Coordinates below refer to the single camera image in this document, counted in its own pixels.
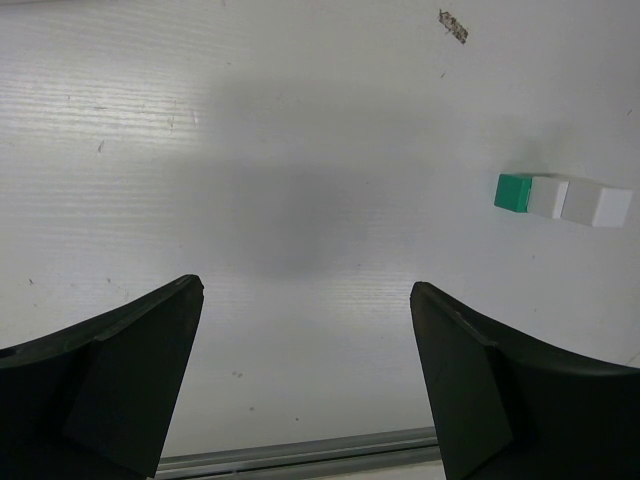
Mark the white block red mark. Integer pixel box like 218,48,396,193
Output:
561,180,633,228

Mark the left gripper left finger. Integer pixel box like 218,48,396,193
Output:
1,275,204,479

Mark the plain white block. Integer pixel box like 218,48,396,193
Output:
527,176,569,219

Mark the dark green H block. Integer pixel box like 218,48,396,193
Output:
494,173,533,213

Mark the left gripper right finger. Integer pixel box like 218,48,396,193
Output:
410,282,639,479

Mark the front aluminium rail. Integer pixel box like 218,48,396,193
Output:
155,427,441,479

